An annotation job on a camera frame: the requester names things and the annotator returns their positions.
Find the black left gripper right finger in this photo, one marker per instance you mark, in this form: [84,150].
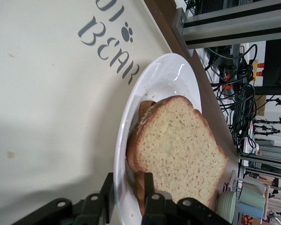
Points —
[149,187]

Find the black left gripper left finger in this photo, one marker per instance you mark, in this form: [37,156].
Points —
[107,194]

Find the brown-crust bread slice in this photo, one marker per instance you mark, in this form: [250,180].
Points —
[177,150]

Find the white round plate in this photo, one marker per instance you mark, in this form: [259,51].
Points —
[168,75]

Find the mint green bowl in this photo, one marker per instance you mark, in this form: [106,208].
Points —
[225,204]

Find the pale green cup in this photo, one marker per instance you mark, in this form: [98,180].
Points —
[251,194]

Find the light blue cup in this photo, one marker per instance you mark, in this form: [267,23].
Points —
[250,210]

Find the cream tray with bear print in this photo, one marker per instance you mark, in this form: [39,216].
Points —
[37,93]

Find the aluminium camera stand profile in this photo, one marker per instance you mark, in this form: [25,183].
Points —
[224,30]

